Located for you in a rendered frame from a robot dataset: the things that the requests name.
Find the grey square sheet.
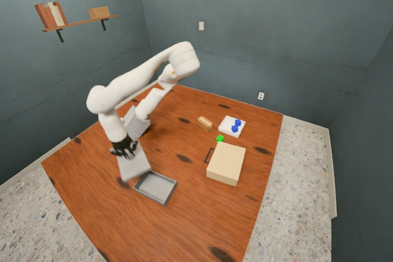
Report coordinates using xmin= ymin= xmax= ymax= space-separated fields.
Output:
xmin=117 ymin=143 xmax=153 ymax=183

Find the tan cardboard box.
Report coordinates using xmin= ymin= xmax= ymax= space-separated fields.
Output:
xmin=196 ymin=116 xmax=213 ymax=132

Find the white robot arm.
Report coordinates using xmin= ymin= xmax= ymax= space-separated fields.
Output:
xmin=88 ymin=42 xmax=201 ymax=143

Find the green block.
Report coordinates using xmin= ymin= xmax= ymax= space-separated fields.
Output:
xmin=216 ymin=135 xmax=224 ymax=143

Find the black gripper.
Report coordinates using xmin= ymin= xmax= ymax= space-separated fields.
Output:
xmin=110 ymin=134 xmax=139 ymax=161

